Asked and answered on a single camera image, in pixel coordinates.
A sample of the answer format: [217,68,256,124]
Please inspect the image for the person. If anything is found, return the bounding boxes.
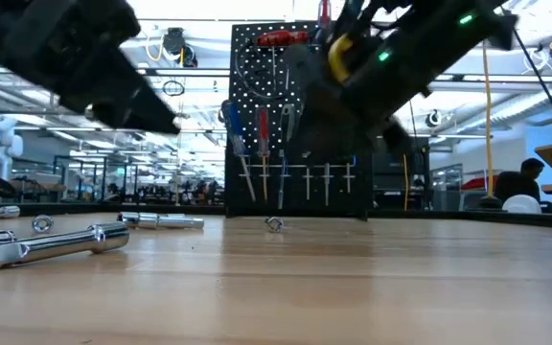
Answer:
[494,157,546,205]

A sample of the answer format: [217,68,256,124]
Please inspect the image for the red object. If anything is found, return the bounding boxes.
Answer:
[460,174,497,193]

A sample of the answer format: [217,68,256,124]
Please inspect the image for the black round hose base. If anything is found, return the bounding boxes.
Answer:
[476,195,503,212]

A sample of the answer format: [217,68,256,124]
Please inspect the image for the black cabinet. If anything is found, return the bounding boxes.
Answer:
[374,138,431,213]

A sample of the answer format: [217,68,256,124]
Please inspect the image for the white round object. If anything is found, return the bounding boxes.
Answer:
[501,194,543,215]

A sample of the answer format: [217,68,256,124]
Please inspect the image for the black perforated pegboard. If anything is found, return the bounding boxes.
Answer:
[222,21,376,222]

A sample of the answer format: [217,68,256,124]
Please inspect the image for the black aluminium table frame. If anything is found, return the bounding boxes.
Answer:
[0,200,552,231]

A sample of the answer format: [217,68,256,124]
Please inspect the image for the thin yellow cable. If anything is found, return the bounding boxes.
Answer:
[402,152,410,212]

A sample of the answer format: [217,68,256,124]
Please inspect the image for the chrome wire ring rack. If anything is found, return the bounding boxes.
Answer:
[236,149,359,179]

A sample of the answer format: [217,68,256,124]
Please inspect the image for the blue-handled screwdriver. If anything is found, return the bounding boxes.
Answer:
[219,99,259,203]

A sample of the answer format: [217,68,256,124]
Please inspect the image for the long chrome deep socket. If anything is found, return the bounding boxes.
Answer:
[0,220,131,270]

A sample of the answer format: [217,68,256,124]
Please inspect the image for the long black cable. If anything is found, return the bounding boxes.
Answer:
[513,28,552,160]

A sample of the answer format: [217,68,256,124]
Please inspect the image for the yellow hanging hose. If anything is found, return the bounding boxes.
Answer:
[479,41,495,198]

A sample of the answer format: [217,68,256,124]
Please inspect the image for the red handled pliers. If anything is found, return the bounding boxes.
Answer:
[242,33,323,52]

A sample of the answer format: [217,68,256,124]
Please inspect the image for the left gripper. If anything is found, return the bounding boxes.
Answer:
[0,0,181,135]

